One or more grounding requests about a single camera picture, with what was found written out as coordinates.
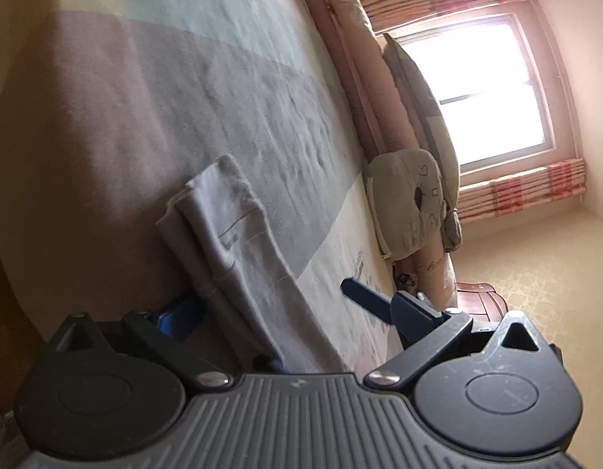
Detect grey striped pants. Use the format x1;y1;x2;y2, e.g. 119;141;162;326
156;155;347;373

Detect wooden headboard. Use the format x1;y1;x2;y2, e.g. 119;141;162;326
456;283;508;323

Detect green folded garment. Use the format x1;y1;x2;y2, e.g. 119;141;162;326
440;209;462;253

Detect grey cat face cushion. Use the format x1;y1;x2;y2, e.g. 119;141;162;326
364;148;443;260

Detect right pink curtain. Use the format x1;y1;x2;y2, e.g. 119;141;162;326
457;158;587;224

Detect pink folded quilt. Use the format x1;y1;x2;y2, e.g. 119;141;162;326
285;0;460;311

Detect grey patterned pillow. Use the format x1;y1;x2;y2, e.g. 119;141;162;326
383;34;460;211

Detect window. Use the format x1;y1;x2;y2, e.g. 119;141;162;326
396;13;555;173

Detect brown scrunchie hair tie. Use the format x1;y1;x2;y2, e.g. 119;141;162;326
394;270;420;295

